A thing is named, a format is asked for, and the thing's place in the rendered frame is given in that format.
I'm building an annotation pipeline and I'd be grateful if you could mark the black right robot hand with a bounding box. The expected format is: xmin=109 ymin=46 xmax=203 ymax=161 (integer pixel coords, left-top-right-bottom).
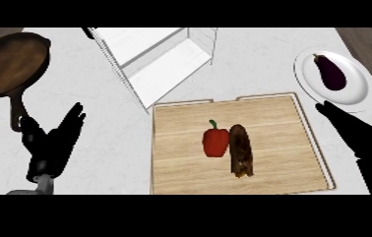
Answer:
xmin=314 ymin=100 xmax=372 ymax=196

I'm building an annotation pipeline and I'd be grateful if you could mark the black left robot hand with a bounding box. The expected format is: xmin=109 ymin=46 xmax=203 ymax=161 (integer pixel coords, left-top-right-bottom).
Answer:
xmin=19 ymin=101 xmax=87 ymax=184

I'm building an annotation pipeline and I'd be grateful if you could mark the wooden tray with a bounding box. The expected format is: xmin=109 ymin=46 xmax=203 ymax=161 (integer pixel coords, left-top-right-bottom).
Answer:
xmin=147 ymin=91 xmax=336 ymax=196

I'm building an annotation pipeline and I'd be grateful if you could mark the white tiered shelf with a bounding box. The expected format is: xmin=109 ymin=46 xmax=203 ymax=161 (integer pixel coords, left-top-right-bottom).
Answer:
xmin=88 ymin=28 xmax=220 ymax=115

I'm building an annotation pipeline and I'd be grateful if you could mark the white plate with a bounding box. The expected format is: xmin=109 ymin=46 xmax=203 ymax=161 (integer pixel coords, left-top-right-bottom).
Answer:
xmin=292 ymin=46 xmax=372 ymax=114

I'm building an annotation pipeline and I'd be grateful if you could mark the purple eggplant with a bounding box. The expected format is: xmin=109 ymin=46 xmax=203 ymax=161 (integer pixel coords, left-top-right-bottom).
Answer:
xmin=311 ymin=53 xmax=348 ymax=91

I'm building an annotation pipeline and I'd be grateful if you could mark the brown frying pan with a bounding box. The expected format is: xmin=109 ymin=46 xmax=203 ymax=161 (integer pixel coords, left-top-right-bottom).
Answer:
xmin=0 ymin=31 xmax=51 ymax=133

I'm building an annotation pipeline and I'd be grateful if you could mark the red bell pepper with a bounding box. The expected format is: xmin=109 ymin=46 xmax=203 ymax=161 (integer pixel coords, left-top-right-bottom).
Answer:
xmin=200 ymin=119 xmax=231 ymax=158

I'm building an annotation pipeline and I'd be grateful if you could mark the small black object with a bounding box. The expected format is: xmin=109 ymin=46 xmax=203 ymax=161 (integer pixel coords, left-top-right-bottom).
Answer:
xmin=79 ymin=28 xmax=99 ymax=40

